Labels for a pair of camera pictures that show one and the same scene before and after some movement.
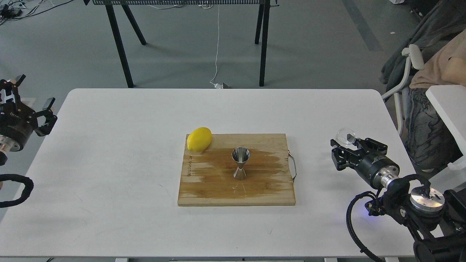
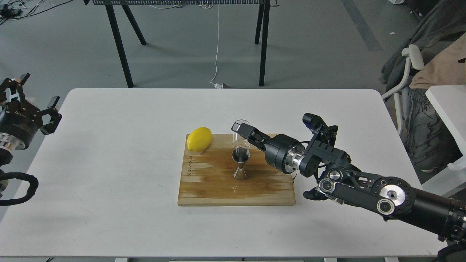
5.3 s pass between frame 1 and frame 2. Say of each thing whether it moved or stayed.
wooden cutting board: stayed
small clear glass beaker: moved
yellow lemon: stayed
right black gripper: moved
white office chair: stayed
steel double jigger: stayed
